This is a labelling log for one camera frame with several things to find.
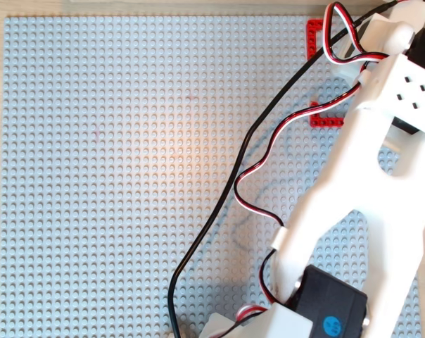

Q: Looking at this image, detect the grey Lego baseplate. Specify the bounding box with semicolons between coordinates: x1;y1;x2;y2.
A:
0;15;421;338

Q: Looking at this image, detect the red L-shaped Lego beam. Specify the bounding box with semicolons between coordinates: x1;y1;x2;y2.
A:
306;19;326;61
309;101;344;128

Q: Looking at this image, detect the red white black servo cable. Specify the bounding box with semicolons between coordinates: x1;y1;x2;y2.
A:
233;1;391;323

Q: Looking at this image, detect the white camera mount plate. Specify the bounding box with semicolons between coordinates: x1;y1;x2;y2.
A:
388;0;425;28

